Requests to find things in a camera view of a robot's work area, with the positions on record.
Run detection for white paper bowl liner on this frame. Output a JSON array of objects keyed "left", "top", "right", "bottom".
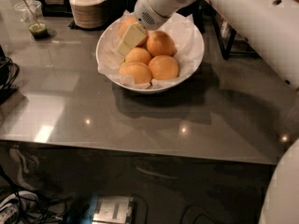
[{"left": 97, "top": 10, "right": 196, "bottom": 91}]

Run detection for black cables at left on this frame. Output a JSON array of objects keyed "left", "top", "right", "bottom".
[{"left": 0, "top": 44, "right": 21, "bottom": 105}]

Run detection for silver box on floor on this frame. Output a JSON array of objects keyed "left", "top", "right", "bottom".
[{"left": 92, "top": 195, "right": 134, "bottom": 224}]

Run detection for black wire rack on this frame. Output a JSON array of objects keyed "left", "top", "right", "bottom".
[{"left": 211, "top": 12, "right": 259, "bottom": 60}]

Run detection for stack of paper bowls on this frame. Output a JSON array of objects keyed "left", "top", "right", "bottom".
[{"left": 69, "top": 0, "right": 106, "bottom": 29}]

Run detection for wooden stir stick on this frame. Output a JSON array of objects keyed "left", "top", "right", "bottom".
[{"left": 22, "top": 0, "right": 40, "bottom": 26}]

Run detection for clear plastic cup green drink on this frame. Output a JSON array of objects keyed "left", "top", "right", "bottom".
[{"left": 14, "top": 0, "right": 49, "bottom": 40}]

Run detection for white ceramic bowl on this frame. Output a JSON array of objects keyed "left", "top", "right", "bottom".
[{"left": 95, "top": 8, "right": 206, "bottom": 95}]

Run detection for black condiment holder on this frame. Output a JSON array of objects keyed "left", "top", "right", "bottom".
[{"left": 104, "top": 0, "right": 144, "bottom": 21}]

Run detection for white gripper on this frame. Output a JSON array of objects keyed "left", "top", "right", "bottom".
[{"left": 117, "top": 0, "right": 196, "bottom": 56}]

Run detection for white power strip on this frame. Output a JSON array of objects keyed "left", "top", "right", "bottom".
[{"left": 0, "top": 190, "right": 38, "bottom": 224}]

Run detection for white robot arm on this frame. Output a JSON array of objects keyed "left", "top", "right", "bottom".
[{"left": 134, "top": 0, "right": 299, "bottom": 90}]

